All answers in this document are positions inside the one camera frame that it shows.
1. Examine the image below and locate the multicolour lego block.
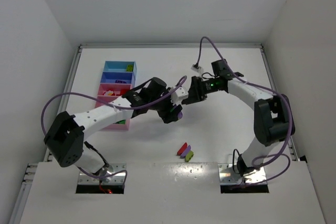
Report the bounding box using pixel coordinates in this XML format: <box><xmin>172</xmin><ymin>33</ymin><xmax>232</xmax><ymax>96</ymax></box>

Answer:
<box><xmin>171</xmin><ymin>105</ymin><xmax>183</xmax><ymax>121</ymax></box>

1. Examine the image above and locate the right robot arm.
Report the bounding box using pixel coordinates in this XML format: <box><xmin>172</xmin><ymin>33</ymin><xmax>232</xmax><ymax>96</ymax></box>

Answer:
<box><xmin>182</xmin><ymin>60</ymin><xmax>296</xmax><ymax>176</ymax></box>

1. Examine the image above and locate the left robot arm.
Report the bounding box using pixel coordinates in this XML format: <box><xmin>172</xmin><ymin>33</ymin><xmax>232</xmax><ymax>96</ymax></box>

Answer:
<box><xmin>44</xmin><ymin>76</ymin><xmax>188</xmax><ymax>179</ymax></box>

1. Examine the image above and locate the red half round lego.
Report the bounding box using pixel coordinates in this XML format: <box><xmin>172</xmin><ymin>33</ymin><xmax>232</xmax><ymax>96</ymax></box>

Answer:
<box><xmin>176</xmin><ymin>142</ymin><xmax>187</xmax><ymax>156</ymax></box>

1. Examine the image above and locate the purple half round lego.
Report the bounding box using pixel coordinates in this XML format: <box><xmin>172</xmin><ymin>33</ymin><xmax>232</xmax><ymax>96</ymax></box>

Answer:
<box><xmin>181</xmin><ymin>145</ymin><xmax>191</xmax><ymax>158</ymax></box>

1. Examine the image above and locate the lime small lego brick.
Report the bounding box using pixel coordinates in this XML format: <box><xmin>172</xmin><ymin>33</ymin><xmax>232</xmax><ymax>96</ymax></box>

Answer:
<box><xmin>185</xmin><ymin>151</ymin><xmax>194</xmax><ymax>162</ymax></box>

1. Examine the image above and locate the upper pink bin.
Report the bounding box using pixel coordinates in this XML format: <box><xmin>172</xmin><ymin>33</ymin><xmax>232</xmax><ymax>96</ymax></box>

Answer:
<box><xmin>97</xmin><ymin>83</ymin><xmax>133</xmax><ymax>96</ymax></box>

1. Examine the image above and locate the dark blue bin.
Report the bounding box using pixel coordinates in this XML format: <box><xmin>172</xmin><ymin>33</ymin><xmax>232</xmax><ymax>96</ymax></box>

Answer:
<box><xmin>100</xmin><ymin>72</ymin><xmax>136</xmax><ymax>84</ymax></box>

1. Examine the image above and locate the light blue bin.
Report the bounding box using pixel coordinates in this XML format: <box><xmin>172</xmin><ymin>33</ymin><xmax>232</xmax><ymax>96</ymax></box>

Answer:
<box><xmin>103</xmin><ymin>61</ymin><xmax>137</xmax><ymax>74</ymax></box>

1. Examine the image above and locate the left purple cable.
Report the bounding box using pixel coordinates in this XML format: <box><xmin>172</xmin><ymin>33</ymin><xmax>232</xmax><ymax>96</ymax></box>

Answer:
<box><xmin>40</xmin><ymin>75</ymin><xmax>188</xmax><ymax>183</ymax></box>

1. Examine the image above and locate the purple cable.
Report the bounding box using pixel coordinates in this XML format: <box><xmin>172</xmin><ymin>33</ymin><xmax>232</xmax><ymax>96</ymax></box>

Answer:
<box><xmin>40</xmin><ymin>75</ymin><xmax>188</xmax><ymax>183</ymax></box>
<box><xmin>191</xmin><ymin>36</ymin><xmax>293</xmax><ymax>188</ymax></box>

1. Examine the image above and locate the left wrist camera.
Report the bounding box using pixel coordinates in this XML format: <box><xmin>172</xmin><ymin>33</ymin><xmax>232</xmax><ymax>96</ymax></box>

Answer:
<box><xmin>171</xmin><ymin>87</ymin><xmax>188</xmax><ymax>104</ymax></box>

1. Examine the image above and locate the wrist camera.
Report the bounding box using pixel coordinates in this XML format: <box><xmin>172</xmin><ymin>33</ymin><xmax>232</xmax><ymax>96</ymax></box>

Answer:
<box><xmin>191</xmin><ymin>63</ymin><xmax>204</xmax><ymax>76</ymax></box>
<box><xmin>171</xmin><ymin>87</ymin><xmax>188</xmax><ymax>104</ymax></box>

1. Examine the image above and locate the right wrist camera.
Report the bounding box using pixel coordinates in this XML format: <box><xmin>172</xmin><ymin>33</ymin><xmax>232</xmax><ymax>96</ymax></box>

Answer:
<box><xmin>191</xmin><ymin>63</ymin><xmax>204</xmax><ymax>76</ymax></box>

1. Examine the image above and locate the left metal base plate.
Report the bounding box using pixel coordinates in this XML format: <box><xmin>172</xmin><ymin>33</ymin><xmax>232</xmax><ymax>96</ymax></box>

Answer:
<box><xmin>78</xmin><ymin>163</ymin><xmax>127</xmax><ymax>186</ymax></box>

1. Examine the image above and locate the metal base plate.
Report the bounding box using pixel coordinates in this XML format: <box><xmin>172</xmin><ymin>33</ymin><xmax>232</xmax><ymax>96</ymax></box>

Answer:
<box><xmin>218</xmin><ymin>163</ymin><xmax>266</xmax><ymax>186</ymax></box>
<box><xmin>78</xmin><ymin>163</ymin><xmax>127</xmax><ymax>186</ymax></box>

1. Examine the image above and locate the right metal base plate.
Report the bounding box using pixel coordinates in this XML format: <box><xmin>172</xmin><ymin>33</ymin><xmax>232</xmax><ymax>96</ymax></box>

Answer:
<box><xmin>218</xmin><ymin>163</ymin><xmax>266</xmax><ymax>186</ymax></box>

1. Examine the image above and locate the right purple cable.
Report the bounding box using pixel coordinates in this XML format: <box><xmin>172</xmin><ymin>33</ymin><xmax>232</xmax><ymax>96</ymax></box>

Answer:
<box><xmin>191</xmin><ymin>36</ymin><xmax>293</xmax><ymax>188</ymax></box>

